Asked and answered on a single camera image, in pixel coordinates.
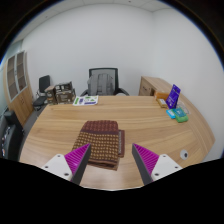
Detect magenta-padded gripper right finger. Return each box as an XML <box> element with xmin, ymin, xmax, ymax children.
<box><xmin>131</xmin><ymin>143</ymin><xmax>184</xmax><ymax>186</ymax></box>

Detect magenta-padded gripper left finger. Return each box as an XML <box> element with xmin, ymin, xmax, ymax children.
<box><xmin>41</xmin><ymin>143</ymin><xmax>92</xmax><ymax>186</ymax></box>

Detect maroon and gold patterned towel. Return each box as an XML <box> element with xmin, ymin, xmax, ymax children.
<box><xmin>71</xmin><ymin>119</ymin><xmax>126</xmax><ymax>171</ymax></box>

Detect small blue pack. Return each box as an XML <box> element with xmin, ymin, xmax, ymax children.
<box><xmin>165</xmin><ymin>108</ymin><xmax>178</xmax><ymax>120</ymax></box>

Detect small green pack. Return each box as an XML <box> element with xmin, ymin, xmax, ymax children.
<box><xmin>173</xmin><ymin>107</ymin><xmax>190</xmax><ymax>124</ymax></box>

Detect wide brown cardboard box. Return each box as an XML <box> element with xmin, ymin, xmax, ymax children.
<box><xmin>55</xmin><ymin>91</ymin><xmax>77</xmax><ymax>105</ymax></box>

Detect orange box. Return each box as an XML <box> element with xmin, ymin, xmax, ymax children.
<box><xmin>154</xmin><ymin>91</ymin><xmax>169</xmax><ymax>108</ymax></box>

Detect purple box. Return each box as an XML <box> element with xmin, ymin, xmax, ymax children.
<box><xmin>165</xmin><ymin>83</ymin><xmax>182</xmax><ymax>110</ymax></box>

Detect black leather chair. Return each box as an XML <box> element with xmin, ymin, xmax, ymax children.
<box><xmin>0</xmin><ymin>109</ymin><xmax>25</xmax><ymax>162</ymax></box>

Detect tall brown cardboard box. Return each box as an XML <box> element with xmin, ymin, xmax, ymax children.
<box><xmin>44</xmin><ymin>85</ymin><xmax>58</xmax><ymax>105</ymax></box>

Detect small dark cardboard box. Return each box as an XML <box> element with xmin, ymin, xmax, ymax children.
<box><xmin>54</xmin><ymin>81</ymin><xmax>74</xmax><ymax>94</ymax></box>

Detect low wooden side cabinet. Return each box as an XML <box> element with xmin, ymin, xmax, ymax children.
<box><xmin>138</xmin><ymin>75</ymin><xmax>174</xmax><ymax>98</ymax></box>

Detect wooden cabinet with glass doors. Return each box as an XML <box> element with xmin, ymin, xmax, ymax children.
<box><xmin>3</xmin><ymin>49</ymin><xmax>35</xmax><ymax>127</ymax></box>

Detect grey-backed black office chair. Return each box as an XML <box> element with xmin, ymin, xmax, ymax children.
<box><xmin>79</xmin><ymin>67</ymin><xmax>130</xmax><ymax>98</ymax></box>

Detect black visitor chair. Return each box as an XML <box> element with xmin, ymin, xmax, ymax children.
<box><xmin>32</xmin><ymin>75</ymin><xmax>52</xmax><ymax>111</ymax></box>

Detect round white cable grommet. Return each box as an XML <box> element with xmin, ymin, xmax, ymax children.
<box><xmin>179</xmin><ymin>149</ymin><xmax>189</xmax><ymax>160</ymax></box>

